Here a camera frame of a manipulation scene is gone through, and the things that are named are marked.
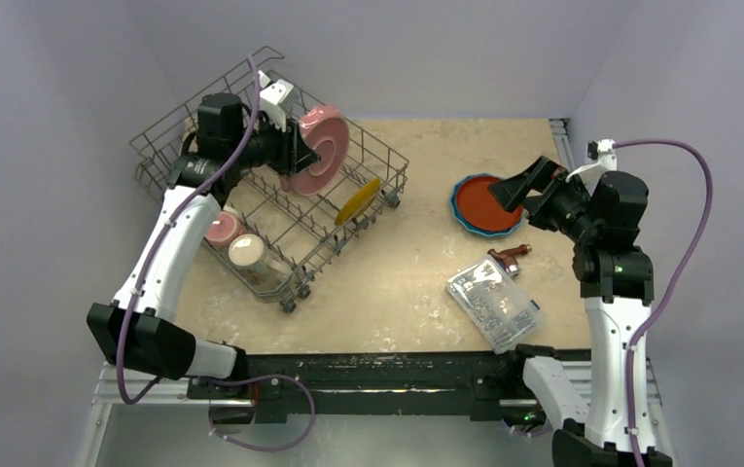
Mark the yellow black saucer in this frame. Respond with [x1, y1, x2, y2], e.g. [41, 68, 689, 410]
[334, 178, 381, 226]

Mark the pink mug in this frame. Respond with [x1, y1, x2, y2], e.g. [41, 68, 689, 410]
[204, 209, 248, 251]

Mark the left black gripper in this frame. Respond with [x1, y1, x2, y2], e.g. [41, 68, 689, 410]
[229, 108, 320, 175]

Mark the grey wire dish rack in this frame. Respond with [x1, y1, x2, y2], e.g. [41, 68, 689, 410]
[129, 61, 408, 313]

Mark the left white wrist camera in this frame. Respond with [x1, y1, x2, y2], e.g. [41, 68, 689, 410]
[259, 70, 298, 131]

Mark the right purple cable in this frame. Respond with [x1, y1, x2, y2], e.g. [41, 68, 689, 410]
[613, 138, 714, 467]

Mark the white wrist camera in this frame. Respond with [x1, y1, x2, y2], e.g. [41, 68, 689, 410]
[566, 138, 618, 194]
[259, 70, 298, 131]

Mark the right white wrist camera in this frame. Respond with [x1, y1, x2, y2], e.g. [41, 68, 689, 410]
[566, 138, 618, 194]

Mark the red plate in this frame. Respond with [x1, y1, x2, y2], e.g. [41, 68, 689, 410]
[456, 175, 524, 234]

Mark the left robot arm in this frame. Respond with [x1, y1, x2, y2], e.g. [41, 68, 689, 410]
[87, 92, 325, 398]

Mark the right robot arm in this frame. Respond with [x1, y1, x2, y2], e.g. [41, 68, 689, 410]
[488, 157, 673, 466]

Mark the blue plate under stack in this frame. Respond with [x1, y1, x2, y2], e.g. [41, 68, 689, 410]
[449, 172, 527, 239]

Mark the clear plastic screw box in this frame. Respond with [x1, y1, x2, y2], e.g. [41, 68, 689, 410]
[445, 255, 545, 354]

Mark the black base frame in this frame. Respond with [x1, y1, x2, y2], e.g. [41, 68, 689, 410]
[187, 351, 546, 428]

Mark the aluminium rail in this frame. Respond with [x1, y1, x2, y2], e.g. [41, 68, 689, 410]
[91, 363, 189, 405]

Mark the pink dotted plate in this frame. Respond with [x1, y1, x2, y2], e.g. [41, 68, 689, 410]
[278, 105, 350, 197]

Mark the purple loop cable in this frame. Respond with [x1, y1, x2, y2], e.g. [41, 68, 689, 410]
[207, 374, 316, 453]

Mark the brown copper tool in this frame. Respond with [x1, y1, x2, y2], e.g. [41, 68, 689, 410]
[487, 244, 532, 278]

